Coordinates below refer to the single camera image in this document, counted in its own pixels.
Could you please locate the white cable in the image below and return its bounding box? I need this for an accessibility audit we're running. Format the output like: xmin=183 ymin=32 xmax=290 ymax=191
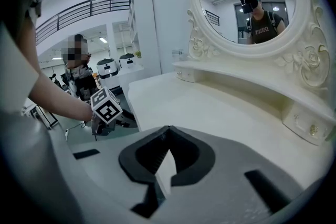
xmin=64 ymin=122 xmax=88 ymax=141

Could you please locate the person's left forearm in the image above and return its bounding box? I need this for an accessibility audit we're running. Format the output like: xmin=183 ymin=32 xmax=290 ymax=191
xmin=27 ymin=68 xmax=95 ymax=123

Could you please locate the person's white shirt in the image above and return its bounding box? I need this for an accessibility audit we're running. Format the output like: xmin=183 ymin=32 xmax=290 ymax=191
xmin=0 ymin=20 xmax=40 ymax=116

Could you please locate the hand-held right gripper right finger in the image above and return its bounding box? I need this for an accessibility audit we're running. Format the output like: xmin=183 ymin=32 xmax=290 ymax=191
xmin=169 ymin=125 xmax=217 ymax=187

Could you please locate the black metal railing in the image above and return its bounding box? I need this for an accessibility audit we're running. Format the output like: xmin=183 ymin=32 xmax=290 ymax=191
xmin=35 ymin=0 xmax=132 ymax=46

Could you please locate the oval mirror white carved frame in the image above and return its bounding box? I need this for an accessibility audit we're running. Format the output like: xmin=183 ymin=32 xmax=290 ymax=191
xmin=187 ymin=0 xmax=332 ymax=90

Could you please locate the white dressing table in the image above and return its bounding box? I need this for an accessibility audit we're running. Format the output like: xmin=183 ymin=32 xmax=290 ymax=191
xmin=128 ymin=0 xmax=336 ymax=192

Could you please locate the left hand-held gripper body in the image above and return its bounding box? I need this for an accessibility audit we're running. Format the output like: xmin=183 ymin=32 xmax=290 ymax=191
xmin=90 ymin=86 xmax=124 ymax=137

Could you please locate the small white drawer gold knob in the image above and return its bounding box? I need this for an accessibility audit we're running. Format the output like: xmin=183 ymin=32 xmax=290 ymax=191
xmin=282 ymin=101 xmax=329 ymax=145
xmin=175 ymin=67 xmax=196 ymax=82

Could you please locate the white rice cooker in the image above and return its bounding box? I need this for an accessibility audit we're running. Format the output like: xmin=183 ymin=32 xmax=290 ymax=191
xmin=96 ymin=58 xmax=120 ymax=79
xmin=119 ymin=53 xmax=144 ymax=70

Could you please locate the white shelving unit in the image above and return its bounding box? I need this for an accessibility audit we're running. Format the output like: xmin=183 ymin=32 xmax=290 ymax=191
xmin=128 ymin=0 xmax=161 ymax=77

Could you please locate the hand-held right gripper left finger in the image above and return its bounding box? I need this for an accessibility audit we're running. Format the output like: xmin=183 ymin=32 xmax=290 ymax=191
xmin=118 ymin=125 xmax=171 ymax=219

